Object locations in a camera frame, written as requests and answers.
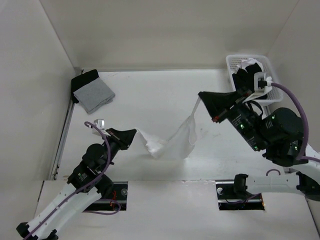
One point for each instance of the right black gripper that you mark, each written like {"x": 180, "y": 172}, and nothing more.
{"x": 217, "y": 102}

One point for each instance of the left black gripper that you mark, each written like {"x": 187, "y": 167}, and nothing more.
{"x": 123, "y": 138}

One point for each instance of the white tank top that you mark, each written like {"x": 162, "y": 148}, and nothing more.
{"x": 178, "y": 146}

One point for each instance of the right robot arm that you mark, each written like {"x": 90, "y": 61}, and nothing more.
{"x": 279, "y": 135}

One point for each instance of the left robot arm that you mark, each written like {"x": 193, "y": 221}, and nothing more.
{"x": 86, "y": 184}

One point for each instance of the black tank top in basket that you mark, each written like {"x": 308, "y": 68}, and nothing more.
{"x": 244, "y": 80}

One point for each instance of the folded grey tank top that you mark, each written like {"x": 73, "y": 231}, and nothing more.
{"x": 94, "y": 95}

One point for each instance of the folded black tank top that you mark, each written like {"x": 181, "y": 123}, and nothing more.
{"x": 80, "y": 81}

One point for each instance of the white garment in basket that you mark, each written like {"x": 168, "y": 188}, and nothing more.
{"x": 250, "y": 61}

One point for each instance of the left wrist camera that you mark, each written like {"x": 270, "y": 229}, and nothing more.
{"x": 100, "y": 124}

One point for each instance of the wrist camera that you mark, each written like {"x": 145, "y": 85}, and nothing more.
{"x": 262, "y": 85}
{"x": 100, "y": 124}

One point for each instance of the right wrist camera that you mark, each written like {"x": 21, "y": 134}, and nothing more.
{"x": 262, "y": 85}

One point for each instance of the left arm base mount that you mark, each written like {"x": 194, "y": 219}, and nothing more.
{"x": 106, "y": 204}

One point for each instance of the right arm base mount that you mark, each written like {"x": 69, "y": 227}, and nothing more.
{"x": 228, "y": 200}

